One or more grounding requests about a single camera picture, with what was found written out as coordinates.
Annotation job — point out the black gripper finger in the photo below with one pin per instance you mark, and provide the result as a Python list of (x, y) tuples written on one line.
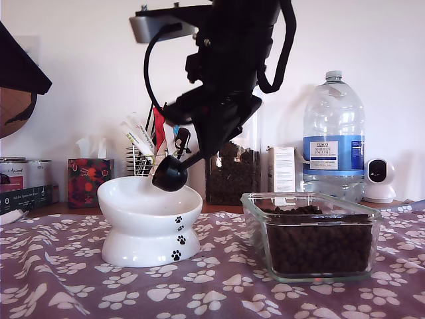
[(16, 66)]

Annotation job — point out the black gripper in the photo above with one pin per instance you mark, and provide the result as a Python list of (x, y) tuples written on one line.
[(232, 60)]

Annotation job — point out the black plastic measuring spoon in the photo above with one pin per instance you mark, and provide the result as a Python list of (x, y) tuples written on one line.
[(169, 176)]

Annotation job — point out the white ceramic paw-print cat bowl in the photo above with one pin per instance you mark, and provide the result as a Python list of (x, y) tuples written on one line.
[(139, 212)]

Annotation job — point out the black plastic clip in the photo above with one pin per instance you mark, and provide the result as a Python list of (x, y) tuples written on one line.
[(182, 134)]

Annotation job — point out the tall clear jar white lid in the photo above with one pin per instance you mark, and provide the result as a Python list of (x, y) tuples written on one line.
[(255, 133)]

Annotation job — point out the round brown woven disc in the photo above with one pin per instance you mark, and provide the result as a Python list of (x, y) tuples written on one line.
[(15, 113)]

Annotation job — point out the brown kibble in tall jar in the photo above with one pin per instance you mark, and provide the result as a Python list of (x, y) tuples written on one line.
[(232, 186)]

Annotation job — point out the red treat sachet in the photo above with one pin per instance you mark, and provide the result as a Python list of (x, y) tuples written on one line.
[(160, 133)]

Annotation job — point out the thin black stick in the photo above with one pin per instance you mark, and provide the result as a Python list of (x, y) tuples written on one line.
[(148, 123)]

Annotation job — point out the small grey printed carton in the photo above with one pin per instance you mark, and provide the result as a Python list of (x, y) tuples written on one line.
[(281, 169)]

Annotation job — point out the white sachet with script print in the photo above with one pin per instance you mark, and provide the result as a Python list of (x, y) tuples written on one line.
[(138, 126)]

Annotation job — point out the white sachet with green print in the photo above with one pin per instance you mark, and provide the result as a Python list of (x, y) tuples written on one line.
[(132, 138)]

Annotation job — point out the square clear glass dish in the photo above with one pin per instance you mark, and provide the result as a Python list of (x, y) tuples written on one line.
[(254, 229)]

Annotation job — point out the tin can with red label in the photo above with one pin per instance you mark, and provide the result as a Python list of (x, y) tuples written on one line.
[(12, 172)]

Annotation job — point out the white tissue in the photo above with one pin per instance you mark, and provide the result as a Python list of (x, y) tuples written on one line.
[(90, 148)]

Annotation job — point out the tin can with white label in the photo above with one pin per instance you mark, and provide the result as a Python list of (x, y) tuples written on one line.
[(39, 174)]

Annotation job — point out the large clear water bottle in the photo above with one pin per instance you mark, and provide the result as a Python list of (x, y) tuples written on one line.
[(332, 109)]

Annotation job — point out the dark green flat carton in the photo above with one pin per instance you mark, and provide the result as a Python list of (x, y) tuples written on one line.
[(26, 199)]

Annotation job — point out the floral tissue box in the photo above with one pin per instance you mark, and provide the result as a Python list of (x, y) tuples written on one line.
[(89, 186)]

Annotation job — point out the brown kibble mass in dish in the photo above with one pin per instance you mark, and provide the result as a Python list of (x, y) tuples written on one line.
[(318, 246)]

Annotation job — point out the small white flat dish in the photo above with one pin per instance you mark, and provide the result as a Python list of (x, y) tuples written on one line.
[(9, 217)]

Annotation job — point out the purple paw-print cloth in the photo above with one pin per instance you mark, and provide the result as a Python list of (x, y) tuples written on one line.
[(212, 292)]

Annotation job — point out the white wall switch plate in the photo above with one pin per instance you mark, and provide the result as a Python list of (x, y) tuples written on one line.
[(34, 44)]

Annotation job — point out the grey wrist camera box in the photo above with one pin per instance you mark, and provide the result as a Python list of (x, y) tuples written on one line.
[(146, 31)]

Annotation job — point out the small white round camera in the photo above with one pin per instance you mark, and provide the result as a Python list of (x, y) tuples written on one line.
[(381, 192)]

